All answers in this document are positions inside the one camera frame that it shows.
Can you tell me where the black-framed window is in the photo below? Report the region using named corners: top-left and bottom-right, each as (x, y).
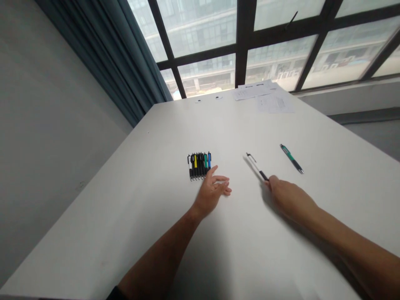
top-left (126, 0), bottom-right (400, 100)

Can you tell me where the black window handle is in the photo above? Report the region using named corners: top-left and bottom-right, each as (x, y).
top-left (284, 11), bottom-right (299, 32)

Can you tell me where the person's left hand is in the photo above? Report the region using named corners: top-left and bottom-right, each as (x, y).
top-left (191, 165), bottom-right (233, 219)

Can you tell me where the row of colourful pens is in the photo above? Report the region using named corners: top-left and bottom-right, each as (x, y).
top-left (187, 151), bottom-right (213, 181)

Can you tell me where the teal and black pen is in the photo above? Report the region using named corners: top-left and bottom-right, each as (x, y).
top-left (280, 143), bottom-right (304, 175)

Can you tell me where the printed paper sheet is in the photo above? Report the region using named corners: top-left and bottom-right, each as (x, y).
top-left (257, 93), bottom-right (296, 114)

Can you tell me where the white and black pen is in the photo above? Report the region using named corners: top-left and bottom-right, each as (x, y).
top-left (245, 152), bottom-right (270, 183)

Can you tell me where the blue-grey curtain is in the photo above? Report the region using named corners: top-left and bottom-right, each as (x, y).
top-left (34, 0), bottom-right (174, 128)

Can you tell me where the stack of printed papers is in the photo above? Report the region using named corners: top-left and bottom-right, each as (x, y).
top-left (231, 79), bottom-right (278, 102)

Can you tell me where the person's right hand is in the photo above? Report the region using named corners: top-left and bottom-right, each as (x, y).
top-left (265, 175), bottom-right (320, 223)

